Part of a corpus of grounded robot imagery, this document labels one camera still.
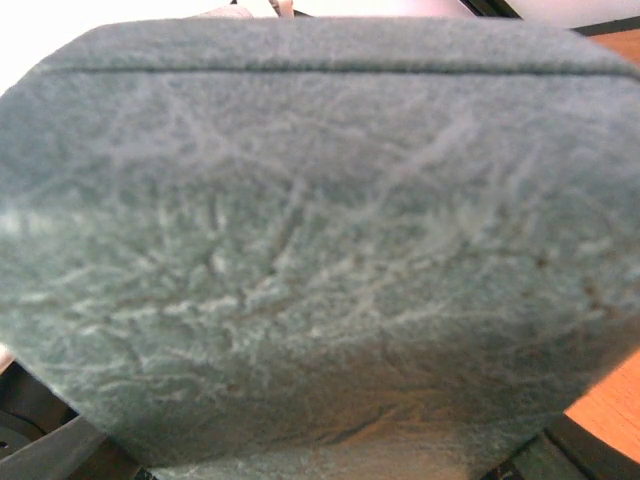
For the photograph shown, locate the grey glasses case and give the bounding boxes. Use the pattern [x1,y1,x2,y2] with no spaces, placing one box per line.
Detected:
[1,18,639,479]

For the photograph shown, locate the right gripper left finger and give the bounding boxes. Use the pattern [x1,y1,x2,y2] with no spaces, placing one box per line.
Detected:
[1,359,141,480]

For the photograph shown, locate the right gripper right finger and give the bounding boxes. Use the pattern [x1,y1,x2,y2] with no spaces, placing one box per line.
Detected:
[492,415,639,480]

